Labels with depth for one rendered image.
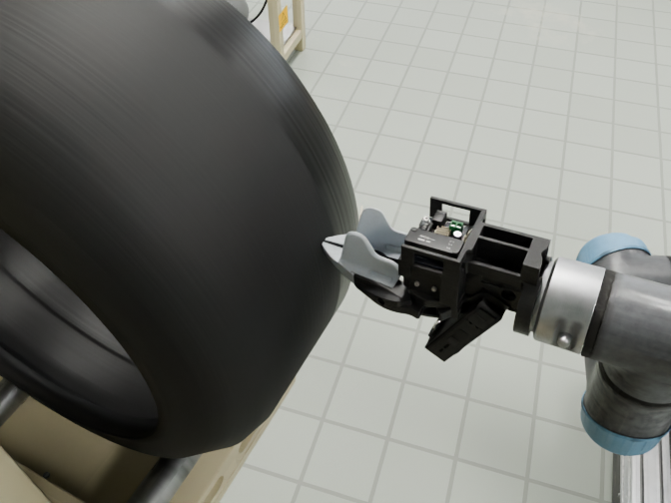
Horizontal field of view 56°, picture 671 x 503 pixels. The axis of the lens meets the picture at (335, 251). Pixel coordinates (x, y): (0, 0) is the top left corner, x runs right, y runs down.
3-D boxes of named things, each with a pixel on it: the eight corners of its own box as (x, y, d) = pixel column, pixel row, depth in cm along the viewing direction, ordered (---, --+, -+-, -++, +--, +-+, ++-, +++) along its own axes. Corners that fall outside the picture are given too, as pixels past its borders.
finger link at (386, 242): (334, 188, 61) (422, 211, 58) (338, 232, 65) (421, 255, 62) (319, 207, 59) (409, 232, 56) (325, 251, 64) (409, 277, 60)
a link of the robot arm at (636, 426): (649, 366, 65) (681, 300, 58) (668, 469, 58) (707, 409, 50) (570, 359, 67) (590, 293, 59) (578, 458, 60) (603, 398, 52)
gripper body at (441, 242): (424, 192, 57) (560, 225, 53) (423, 257, 63) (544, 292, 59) (391, 246, 52) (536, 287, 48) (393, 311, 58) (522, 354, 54)
